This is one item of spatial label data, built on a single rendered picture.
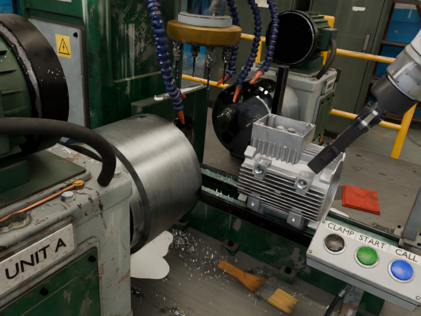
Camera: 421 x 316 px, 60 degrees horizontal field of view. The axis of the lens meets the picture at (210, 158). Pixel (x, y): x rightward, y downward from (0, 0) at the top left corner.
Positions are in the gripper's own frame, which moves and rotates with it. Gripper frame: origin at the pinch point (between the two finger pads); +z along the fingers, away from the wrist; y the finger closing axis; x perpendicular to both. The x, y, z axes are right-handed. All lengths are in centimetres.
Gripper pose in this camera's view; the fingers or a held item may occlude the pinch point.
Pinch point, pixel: (323, 158)
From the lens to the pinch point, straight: 80.1
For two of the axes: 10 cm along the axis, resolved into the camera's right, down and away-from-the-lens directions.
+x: 6.8, 7.1, -1.8
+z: -5.0, 6.3, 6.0
